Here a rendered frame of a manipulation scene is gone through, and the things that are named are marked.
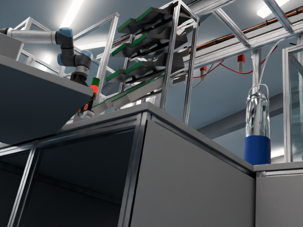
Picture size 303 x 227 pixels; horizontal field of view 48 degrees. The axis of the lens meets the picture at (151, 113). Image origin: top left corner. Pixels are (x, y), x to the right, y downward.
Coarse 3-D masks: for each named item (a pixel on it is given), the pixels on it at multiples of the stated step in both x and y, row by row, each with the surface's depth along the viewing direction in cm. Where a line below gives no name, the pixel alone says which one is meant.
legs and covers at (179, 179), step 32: (96, 128) 131; (128, 128) 120; (160, 128) 116; (32, 160) 157; (160, 160) 113; (192, 160) 126; (224, 160) 144; (0, 192) 218; (32, 192) 234; (64, 192) 252; (96, 192) 268; (128, 192) 104; (160, 192) 110; (192, 192) 122; (224, 192) 138; (0, 224) 215; (32, 224) 230; (64, 224) 247; (96, 224) 268; (128, 224) 99; (160, 224) 107; (192, 224) 119; (224, 224) 134
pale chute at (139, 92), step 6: (156, 78) 159; (162, 78) 161; (144, 84) 153; (150, 84) 155; (156, 84) 158; (162, 84) 160; (132, 90) 148; (138, 90) 150; (144, 90) 152; (150, 90) 155; (126, 96) 161; (132, 96) 147; (138, 96) 149; (114, 102) 156; (120, 102) 158; (126, 102) 160
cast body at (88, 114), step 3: (87, 111) 186; (90, 111) 187; (84, 114) 187; (87, 114) 185; (90, 114) 186; (93, 114) 188; (81, 117) 186; (84, 117) 183; (87, 117) 185; (90, 117) 186
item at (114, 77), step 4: (116, 72) 167; (120, 72) 166; (124, 72) 168; (108, 76) 173; (112, 76) 170; (116, 76) 168; (120, 76) 170; (124, 76) 171; (128, 76) 172; (132, 76) 174; (136, 76) 176; (140, 76) 177; (156, 76) 184; (108, 80) 174; (112, 80) 174; (116, 80) 175; (120, 80) 177; (124, 80) 179; (128, 80) 180; (144, 80) 187; (148, 80) 189
